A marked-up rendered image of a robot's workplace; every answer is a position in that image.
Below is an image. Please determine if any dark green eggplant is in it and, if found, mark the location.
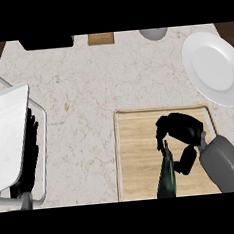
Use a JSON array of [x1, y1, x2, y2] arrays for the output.
[[151, 139, 179, 200]]

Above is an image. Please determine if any grey round bowl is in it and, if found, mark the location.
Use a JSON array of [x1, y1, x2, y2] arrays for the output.
[[137, 26, 169, 43]]

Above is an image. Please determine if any silver wire rack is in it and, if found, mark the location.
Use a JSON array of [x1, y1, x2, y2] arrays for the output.
[[0, 59, 56, 213]]

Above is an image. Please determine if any white round plate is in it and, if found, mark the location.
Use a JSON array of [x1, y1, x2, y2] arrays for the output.
[[179, 28, 234, 112]]

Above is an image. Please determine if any black appliance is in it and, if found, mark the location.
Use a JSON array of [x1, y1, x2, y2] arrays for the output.
[[18, 34, 76, 52]]

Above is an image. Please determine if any pale wooden tray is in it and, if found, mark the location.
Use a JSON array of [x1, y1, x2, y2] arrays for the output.
[[110, 100, 224, 203]]

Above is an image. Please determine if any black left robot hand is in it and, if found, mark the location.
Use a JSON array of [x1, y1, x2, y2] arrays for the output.
[[2, 106, 47, 200]]

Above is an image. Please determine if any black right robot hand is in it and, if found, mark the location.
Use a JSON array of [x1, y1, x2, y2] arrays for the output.
[[153, 110, 209, 179]]

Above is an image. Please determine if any brown wooden box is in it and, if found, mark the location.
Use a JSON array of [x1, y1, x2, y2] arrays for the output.
[[87, 31, 116, 47]]

